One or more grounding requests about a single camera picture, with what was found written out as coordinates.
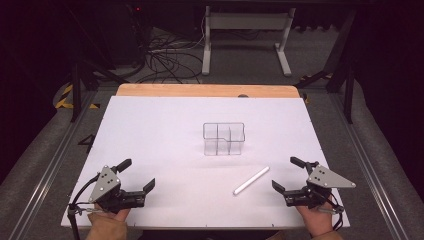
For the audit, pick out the wooden table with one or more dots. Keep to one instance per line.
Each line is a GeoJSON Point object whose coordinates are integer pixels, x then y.
{"type": "Point", "coordinates": [206, 90]}

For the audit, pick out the white stick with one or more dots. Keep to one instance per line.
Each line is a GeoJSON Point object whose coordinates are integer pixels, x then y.
{"type": "Point", "coordinates": [251, 181]}

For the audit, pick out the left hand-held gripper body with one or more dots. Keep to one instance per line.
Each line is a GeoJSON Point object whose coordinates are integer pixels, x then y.
{"type": "Point", "coordinates": [106, 184]}

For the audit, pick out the white board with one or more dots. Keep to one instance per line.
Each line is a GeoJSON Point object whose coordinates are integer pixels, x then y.
{"type": "Point", "coordinates": [160, 140]}

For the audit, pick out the clear acrylic organizer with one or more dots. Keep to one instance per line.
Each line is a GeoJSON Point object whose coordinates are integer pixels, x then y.
{"type": "Point", "coordinates": [223, 140]}

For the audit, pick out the white metal stand frame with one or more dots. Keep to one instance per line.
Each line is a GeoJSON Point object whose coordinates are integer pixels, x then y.
{"type": "Point", "coordinates": [246, 21]}

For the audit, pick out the black metal stand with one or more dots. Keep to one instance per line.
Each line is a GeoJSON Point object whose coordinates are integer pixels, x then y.
{"type": "Point", "coordinates": [349, 97]}
{"type": "Point", "coordinates": [76, 94]}

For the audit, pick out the person's right hand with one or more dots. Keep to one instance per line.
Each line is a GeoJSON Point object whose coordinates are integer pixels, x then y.
{"type": "Point", "coordinates": [318, 221]}

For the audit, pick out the person's left hand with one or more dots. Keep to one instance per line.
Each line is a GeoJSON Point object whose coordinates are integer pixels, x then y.
{"type": "Point", "coordinates": [108, 218]}

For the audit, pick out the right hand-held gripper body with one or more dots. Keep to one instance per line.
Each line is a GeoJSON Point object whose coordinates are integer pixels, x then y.
{"type": "Point", "coordinates": [325, 180]}

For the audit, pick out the yellow black hazard tape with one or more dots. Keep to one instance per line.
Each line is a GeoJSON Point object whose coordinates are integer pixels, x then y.
{"type": "Point", "coordinates": [63, 103]}

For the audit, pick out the metal floor rail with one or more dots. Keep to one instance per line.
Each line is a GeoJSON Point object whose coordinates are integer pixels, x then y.
{"type": "Point", "coordinates": [50, 173]}
{"type": "Point", "coordinates": [370, 170]}

